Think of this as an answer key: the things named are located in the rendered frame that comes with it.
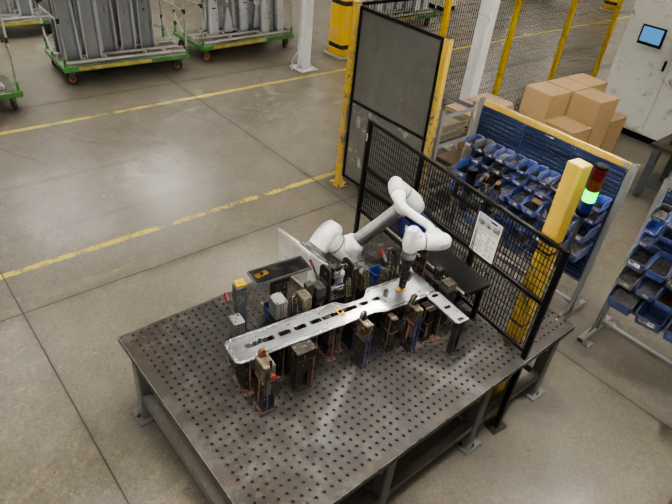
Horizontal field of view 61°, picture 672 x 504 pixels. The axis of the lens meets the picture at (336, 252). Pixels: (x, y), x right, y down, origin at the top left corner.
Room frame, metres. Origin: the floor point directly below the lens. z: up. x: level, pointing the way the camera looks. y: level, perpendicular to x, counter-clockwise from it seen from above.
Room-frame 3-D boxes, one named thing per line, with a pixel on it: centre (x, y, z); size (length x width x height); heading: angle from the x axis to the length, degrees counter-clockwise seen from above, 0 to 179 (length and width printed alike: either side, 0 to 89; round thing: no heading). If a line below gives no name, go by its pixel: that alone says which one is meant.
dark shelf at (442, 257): (3.23, -0.67, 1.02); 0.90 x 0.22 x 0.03; 37
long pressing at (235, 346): (2.51, -0.05, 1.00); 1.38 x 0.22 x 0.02; 127
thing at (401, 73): (5.40, -0.35, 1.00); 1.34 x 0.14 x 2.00; 43
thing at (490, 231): (3.06, -0.94, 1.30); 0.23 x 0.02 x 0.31; 37
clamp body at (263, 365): (2.03, 0.29, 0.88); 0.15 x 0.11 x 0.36; 37
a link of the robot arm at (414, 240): (2.81, -0.45, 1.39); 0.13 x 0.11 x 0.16; 99
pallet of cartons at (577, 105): (7.00, -2.77, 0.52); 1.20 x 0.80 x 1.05; 130
